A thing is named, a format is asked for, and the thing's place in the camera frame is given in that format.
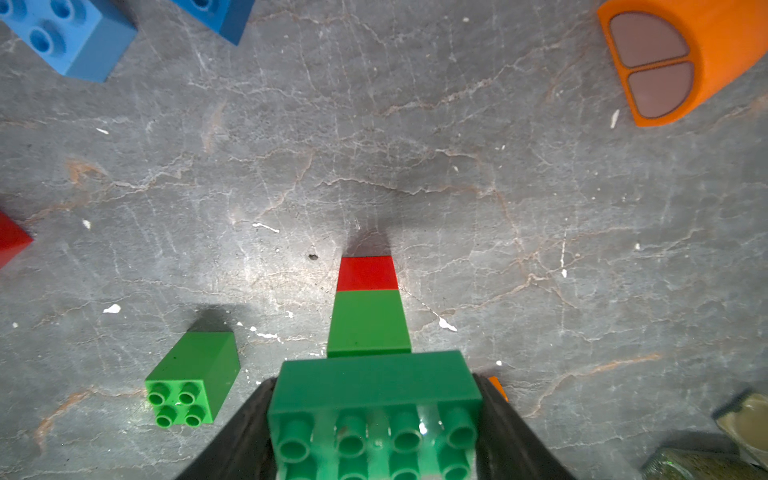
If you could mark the light blue lego brick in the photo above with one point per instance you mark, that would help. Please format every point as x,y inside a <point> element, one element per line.
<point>81,39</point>

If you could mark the glass jar green contents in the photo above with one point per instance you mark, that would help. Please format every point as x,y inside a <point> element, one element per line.
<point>678,464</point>

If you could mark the orange half-round lego piece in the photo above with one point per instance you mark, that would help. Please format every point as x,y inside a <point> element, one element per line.
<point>672,56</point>

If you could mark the green small lego brick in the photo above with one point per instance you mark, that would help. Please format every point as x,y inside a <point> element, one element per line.
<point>192,381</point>
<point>368,323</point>

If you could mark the red small lego brick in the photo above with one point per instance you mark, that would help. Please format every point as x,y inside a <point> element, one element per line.
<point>370,273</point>

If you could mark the dark blue lego brick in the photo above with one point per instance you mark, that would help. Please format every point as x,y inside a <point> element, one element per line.
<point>227,18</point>

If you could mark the glass bottle tan lid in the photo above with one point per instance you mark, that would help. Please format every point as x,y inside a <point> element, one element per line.
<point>744,420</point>

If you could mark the orange long lego brick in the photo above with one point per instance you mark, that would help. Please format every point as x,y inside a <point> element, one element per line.
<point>499,388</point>

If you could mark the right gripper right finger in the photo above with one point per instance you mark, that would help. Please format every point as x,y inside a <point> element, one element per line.
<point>506,447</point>

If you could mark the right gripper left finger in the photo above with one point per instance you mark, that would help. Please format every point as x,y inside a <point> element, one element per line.
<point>243,448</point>

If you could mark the red long lego brick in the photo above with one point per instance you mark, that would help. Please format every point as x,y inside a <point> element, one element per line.
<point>13,239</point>

